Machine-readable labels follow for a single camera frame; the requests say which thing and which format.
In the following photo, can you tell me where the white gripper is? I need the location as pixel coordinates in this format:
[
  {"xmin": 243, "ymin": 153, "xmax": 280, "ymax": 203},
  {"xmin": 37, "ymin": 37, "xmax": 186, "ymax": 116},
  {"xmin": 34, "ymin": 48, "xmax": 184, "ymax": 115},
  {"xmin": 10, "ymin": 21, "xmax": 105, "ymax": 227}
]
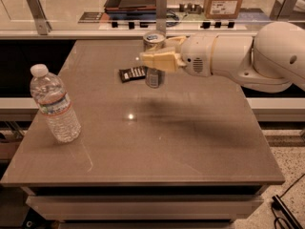
[{"xmin": 140, "ymin": 33, "xmax": 216, "ymax": 77}]

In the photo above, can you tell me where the clear plastic water bottle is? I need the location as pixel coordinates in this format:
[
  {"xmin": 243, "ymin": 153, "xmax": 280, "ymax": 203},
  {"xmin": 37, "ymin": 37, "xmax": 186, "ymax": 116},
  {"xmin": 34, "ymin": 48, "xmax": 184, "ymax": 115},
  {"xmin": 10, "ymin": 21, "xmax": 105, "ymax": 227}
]
[{"xmin": 30, "ymin": 64, "xmax": 81, "ymax": 143}]

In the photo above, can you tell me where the middle metal glass bracket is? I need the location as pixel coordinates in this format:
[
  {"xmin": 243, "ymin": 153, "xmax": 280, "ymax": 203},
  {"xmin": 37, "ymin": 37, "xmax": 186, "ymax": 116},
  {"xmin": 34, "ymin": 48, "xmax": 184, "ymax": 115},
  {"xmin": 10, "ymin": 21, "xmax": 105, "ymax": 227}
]
[{"xmin": 156, "ymin": 0, "xmax": 167, "ymax": 32}]

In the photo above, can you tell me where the left metal glass bracket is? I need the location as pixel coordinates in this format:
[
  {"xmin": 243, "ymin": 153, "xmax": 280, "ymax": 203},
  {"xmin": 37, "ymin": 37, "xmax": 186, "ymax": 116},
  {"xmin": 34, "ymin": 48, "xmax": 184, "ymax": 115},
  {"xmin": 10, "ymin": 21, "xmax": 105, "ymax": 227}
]
[{"xmin": 26, "ymin": 0, "xmax": 51, "ymax": 35}]

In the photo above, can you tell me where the dark chocolate bar wrapper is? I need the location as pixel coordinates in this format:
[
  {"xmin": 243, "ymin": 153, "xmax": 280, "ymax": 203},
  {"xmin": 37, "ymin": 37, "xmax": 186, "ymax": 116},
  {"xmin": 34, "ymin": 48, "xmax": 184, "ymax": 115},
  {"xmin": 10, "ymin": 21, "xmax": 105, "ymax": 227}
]
[{"xmin": 119, "ymin": 66, "xmax": 146, "ymax": 83}]

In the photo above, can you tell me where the black device on floor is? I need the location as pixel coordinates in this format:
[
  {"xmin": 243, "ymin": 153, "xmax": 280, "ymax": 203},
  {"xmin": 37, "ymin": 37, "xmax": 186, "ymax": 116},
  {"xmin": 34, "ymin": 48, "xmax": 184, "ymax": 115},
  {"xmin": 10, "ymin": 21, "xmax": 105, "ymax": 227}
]
[{"xmin": 271, "ymin": 195, "xmax": 304, "ymax": 229}]

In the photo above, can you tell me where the metal glass bracket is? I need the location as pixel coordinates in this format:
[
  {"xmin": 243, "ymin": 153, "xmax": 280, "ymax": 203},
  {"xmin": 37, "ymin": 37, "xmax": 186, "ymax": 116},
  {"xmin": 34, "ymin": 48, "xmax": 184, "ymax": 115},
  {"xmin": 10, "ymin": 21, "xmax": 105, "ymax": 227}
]
[
  {"xmin": 270, "ymin": 0, "xmax": 297, "ymax": 21},
  {"xmin": 156, "ymin": 0, "xmax": 167, "ymax": 32},
  {"xmin": 26, "ymin": 0, "xmax": 51, "ymax": 35}
]

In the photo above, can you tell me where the silver Red Bull can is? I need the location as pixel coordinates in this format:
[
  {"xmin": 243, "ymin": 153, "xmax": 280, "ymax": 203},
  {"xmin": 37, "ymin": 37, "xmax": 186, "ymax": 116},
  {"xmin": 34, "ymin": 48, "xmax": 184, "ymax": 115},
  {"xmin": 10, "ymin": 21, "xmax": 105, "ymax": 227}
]
[{"xmin": 143, "ymin": 31, "xmax": 166, "ymax": 89}]

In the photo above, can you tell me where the cardboard box with label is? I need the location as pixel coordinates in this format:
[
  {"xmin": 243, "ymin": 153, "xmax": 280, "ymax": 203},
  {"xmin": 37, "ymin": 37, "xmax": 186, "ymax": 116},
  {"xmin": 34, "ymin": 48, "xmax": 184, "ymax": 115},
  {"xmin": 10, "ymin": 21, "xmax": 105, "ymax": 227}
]
[{"xmin": 204, "ymin": 0, "xmax": 243, "ymax": 19}]

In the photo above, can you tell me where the right metal glass bracket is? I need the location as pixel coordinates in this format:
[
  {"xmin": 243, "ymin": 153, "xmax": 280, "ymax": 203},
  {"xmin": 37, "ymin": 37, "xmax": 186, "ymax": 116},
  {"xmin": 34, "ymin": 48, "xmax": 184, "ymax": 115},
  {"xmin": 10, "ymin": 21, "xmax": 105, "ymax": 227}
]
[{"xmin": 270, "ymin": 0, "xmax": 297, "ymax": 21}]

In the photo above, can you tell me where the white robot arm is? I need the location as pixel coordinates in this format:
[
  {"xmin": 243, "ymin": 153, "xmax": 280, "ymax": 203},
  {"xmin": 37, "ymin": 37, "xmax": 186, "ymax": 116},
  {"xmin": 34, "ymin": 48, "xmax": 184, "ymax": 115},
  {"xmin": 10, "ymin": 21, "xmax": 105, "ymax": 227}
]
[{"xmin": 140, "ymin": 22, "xmax": 305, "ymax": 94}]

